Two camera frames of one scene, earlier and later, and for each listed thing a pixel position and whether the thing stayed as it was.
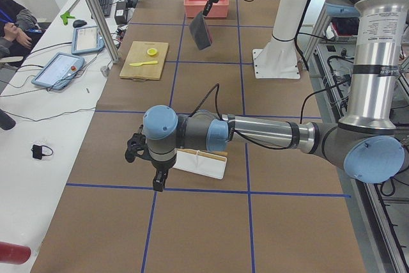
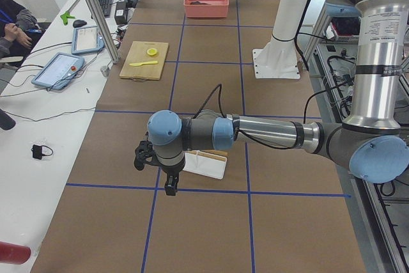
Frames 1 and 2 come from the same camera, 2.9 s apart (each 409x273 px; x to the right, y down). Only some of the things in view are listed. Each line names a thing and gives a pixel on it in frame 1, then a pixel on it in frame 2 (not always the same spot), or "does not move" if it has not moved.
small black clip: (37, 151) does not move
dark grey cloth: (199, 31) -> (197, 2)
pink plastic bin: (195, 2) does not move
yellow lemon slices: (152, 51) does not move
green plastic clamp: (65, 16) does not move
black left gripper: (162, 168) -> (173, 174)
